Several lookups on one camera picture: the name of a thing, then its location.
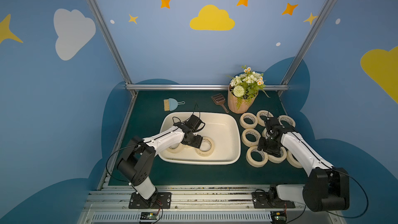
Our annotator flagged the masking tape roll eight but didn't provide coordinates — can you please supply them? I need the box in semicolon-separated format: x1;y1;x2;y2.
167;143;185;153

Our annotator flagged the masking tape roll ten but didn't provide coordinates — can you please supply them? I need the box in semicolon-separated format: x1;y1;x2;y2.
195;137;215;157

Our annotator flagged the masking tape roll eleven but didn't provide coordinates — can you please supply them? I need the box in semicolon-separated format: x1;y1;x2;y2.
287;150;303;169

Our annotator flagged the masking tape roll twelve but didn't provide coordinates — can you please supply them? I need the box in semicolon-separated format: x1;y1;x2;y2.
246;146;268;168

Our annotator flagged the masking tape roll six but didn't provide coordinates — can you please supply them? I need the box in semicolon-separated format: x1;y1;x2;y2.
241;129;262;147

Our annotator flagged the masking tape roll four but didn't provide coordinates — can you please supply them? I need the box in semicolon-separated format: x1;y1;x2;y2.
278;115;296;127

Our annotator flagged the masking tape roll two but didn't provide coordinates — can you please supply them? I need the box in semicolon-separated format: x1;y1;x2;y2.
256;110;274;127

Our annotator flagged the masking tape roll three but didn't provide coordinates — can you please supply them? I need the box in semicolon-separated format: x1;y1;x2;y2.
239;113;258;129

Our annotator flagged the cream plastic storage tray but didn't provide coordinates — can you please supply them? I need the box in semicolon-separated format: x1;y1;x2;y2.
159;113;241;165

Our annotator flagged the masking tape roll one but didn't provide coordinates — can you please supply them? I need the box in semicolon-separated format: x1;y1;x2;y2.
262;128;269;139

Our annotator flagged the masking tape roll five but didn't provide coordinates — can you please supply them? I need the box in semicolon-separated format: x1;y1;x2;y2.
268;147;287;164

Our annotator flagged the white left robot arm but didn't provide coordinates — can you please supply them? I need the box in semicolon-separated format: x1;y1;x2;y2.
115;120;205;200

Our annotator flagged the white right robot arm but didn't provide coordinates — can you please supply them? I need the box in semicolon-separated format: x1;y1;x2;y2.
258;117;350;212

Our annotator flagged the blue dustpan with brush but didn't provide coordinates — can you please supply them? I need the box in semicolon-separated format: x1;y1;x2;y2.
163;98;185;112

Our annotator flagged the brown plastic scoop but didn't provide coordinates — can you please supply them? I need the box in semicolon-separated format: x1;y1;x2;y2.
211;93;229;114

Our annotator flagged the flower pot with white flowers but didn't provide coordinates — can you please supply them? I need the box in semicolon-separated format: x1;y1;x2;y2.
228;65;268;114

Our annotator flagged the right circuit board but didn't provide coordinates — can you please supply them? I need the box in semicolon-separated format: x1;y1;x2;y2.
271;212;287;224

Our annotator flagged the circuit board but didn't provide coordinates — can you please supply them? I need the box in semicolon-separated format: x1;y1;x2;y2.
140;212;161;222
271;212;287;224

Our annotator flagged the left circuit board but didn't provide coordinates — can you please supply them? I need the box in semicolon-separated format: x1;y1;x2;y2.
140;212;161;222

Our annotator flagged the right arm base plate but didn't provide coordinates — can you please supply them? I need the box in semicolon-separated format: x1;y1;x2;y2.
251;191;295;209

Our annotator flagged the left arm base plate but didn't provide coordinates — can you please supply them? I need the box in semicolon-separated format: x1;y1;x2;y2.
128;191;172;209

